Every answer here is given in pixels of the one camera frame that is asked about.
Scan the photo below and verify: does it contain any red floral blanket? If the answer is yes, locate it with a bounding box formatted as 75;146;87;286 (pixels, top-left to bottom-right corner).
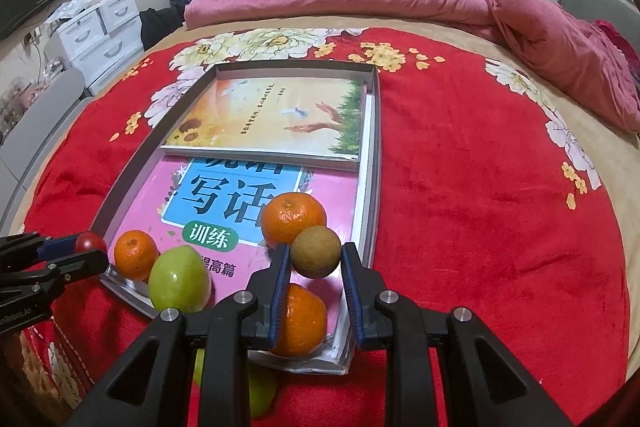
23;28;631;426

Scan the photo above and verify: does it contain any dark red pillow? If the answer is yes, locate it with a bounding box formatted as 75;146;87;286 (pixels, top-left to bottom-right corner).
593;20;640;79

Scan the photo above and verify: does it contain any grey shallow box tray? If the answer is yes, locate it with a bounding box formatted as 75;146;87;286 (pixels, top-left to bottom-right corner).
90;58;383;376

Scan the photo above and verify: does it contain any cherry tomato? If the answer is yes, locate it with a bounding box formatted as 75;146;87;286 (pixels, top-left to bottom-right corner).
74;231;107;254

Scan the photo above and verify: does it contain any white drawer cabinet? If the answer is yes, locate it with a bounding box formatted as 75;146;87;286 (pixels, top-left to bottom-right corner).
44;0;143;95

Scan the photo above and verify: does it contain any pink duvet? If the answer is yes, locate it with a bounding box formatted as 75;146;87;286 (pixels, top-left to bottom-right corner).
184;0;639;133

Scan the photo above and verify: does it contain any black bag on floor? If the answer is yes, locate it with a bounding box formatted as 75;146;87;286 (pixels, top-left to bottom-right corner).
140;6;184;50

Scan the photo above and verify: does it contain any green fruit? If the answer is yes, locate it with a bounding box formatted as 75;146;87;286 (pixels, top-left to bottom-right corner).
149;245;212;313
193;348;277;426

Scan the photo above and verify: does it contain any grey headboard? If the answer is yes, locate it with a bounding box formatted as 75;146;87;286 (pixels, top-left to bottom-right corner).
558;0;639;46

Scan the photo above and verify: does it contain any orange mandarin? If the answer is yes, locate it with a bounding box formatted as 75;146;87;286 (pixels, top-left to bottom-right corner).
271;283;328;359
259;192;326;248
114;230;160;282

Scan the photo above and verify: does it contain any small brown longan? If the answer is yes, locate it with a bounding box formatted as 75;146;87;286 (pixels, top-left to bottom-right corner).
291;225;342;279

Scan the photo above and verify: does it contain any sunflower cover book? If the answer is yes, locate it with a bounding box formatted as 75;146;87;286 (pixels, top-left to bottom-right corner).
162;77;364;167

